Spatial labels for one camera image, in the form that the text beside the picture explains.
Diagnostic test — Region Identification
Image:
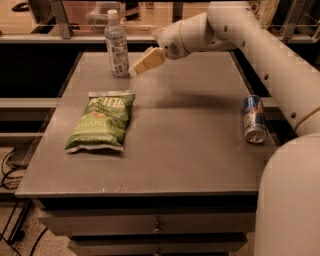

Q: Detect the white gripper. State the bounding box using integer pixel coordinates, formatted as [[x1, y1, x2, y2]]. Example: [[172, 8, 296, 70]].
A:
[[133, 21, 189, 75]]

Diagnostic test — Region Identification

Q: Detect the clear plastic water bottle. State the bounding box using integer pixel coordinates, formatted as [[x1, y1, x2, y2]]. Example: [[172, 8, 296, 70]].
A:
[[104, 9, 129, 77]]

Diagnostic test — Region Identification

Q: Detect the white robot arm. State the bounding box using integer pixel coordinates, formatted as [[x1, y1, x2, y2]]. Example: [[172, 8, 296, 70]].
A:
[[133, 1, 320, 256]]

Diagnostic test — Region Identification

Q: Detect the green jalapeno chip bag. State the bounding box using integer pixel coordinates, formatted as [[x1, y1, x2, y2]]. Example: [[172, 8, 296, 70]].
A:
[[65, 90, 135, 152]]

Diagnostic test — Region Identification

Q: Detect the blue silver energy drink can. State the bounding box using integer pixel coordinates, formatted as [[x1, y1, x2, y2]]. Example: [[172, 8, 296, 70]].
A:
[[243, 95, 268, 144]]

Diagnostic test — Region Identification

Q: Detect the grey drawer cabinet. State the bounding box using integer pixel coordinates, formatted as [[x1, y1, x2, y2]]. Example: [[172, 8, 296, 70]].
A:
[[17, 53, 275, 256]]

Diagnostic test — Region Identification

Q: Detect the black cables left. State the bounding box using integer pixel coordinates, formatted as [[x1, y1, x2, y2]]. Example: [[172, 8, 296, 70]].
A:
[[0, 139, 49, 256]]

